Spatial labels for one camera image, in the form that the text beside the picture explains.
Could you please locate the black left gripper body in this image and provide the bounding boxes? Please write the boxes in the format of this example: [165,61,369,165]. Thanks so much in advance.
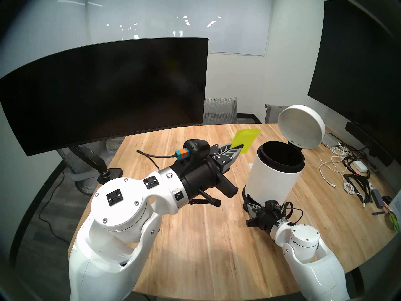
[171,147,238,207]

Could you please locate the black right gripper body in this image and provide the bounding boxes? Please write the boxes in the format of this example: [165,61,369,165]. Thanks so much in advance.
[246,201,284,238]

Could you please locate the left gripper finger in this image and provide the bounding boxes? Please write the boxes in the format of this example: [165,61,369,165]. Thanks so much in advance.
[216,143,244,154]
[219,146,243,175]

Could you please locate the yellow sticky note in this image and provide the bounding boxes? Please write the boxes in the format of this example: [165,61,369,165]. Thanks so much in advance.
[231,128,262,154]

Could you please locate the white pedal trash can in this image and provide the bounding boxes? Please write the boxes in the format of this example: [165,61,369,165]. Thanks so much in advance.
[243,104,326,214]

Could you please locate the curved black monitor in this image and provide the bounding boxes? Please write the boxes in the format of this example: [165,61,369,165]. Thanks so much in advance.
[0,38,209,156]

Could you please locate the silver laptop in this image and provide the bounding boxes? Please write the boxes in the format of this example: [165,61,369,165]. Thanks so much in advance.
[321,131,345,148]

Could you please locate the grey adapter dongle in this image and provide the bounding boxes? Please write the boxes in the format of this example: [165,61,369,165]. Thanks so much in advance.
[371,188,386,209]

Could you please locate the green scissors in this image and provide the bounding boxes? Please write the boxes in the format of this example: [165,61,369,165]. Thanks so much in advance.
[385,211,400,232]

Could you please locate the black soundbar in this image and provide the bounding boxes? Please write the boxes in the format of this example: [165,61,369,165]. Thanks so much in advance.
[345,122,393,167]

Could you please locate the white paper sheet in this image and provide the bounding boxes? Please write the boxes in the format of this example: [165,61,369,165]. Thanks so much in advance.
[388,189,401,222]

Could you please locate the black braided right gripper cable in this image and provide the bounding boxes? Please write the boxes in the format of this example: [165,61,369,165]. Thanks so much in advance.
[280,201,304,224]

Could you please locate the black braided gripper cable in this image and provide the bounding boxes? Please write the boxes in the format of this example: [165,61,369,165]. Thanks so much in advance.
[188,191,222,207]
[280,201,304,224]

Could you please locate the black braided left gripper cable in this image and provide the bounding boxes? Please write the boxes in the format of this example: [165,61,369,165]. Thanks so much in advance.
[188,191,222,207]

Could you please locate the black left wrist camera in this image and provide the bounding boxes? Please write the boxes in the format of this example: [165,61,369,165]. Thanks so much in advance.
[175,139,211,161]

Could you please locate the thin black left camera cable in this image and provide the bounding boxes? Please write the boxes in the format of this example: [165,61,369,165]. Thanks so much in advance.
[136,150,179,172]

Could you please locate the white coiled cable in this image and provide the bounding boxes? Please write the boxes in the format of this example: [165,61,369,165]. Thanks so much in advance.
[343,182,366,207]

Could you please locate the black folding frame stand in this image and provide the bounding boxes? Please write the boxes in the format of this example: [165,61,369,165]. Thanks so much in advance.
[343,173,375,203]

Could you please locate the white charging cable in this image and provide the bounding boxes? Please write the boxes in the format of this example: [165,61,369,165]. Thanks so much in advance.
[319,145,350,188]

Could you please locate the glass wall whiteboard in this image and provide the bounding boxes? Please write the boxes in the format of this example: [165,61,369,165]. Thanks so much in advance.
[86,0,273,57]

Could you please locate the large black wall television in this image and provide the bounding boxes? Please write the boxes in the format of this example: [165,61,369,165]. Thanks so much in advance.
[308,0,401,166]

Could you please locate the thin black floor cable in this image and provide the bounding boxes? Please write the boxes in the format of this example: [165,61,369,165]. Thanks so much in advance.
[39,170,72,245]

